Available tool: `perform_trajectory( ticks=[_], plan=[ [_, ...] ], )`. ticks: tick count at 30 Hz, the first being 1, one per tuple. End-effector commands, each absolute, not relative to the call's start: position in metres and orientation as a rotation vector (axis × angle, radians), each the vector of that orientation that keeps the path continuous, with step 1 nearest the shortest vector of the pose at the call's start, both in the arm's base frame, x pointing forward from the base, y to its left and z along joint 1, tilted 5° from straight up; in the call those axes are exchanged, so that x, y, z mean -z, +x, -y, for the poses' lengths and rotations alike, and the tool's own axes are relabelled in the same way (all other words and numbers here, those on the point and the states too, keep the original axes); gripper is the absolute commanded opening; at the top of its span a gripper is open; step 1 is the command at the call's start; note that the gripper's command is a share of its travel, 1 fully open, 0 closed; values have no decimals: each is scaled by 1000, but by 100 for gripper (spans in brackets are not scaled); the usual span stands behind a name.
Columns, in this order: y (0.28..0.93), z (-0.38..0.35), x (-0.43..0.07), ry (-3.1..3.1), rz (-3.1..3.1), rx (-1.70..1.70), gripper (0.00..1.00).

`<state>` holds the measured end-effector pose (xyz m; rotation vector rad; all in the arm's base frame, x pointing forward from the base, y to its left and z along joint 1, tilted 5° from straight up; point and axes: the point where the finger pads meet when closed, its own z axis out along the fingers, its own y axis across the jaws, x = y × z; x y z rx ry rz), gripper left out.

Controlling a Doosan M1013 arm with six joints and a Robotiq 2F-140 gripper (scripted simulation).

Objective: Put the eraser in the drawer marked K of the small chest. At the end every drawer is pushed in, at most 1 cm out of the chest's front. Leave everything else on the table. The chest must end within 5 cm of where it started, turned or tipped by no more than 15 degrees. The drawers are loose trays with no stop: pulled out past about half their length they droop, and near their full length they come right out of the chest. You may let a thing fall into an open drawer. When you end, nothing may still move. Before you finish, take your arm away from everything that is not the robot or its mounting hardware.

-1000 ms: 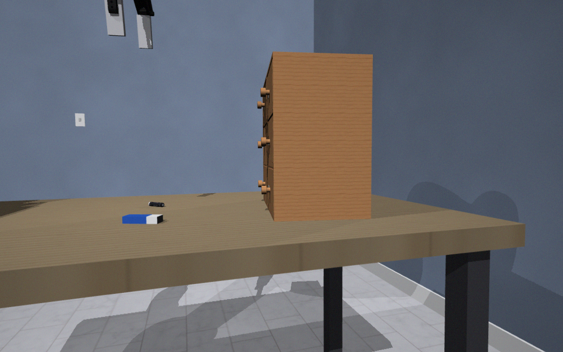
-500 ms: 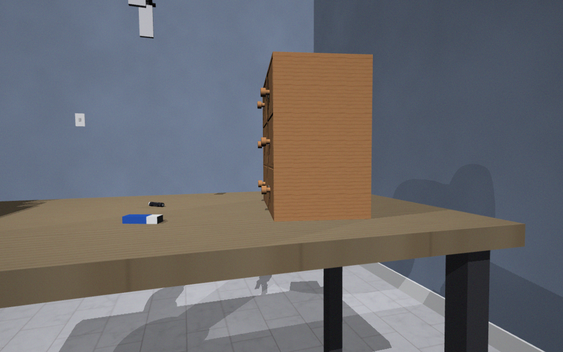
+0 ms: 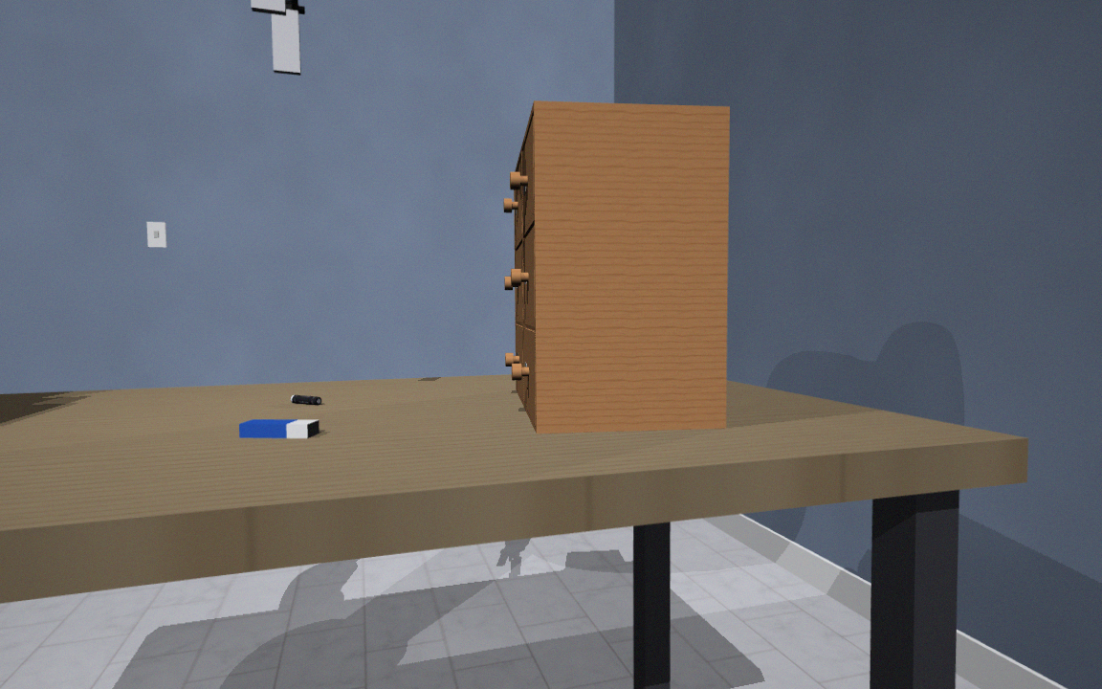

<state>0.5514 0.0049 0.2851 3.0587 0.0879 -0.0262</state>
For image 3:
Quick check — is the brown wooden chest of drawers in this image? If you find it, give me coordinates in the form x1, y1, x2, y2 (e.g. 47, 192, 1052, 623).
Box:
515, 100, 730, 433

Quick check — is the white and blue eraser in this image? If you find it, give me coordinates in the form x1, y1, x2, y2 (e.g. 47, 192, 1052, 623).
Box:
239, 419, 320, 438

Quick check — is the brown wooden drawer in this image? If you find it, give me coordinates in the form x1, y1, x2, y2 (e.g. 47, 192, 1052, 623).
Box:
510, 116, 534, 230
505, 324, 523, 400
504, 244, 523, 317
511, 227, 534, 321
512, 327, 536, 426
504, 159, 522, 246

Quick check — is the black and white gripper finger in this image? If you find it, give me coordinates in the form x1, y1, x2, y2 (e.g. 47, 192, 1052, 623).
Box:
272, 0, 305, 76
251, 0, 287, 15

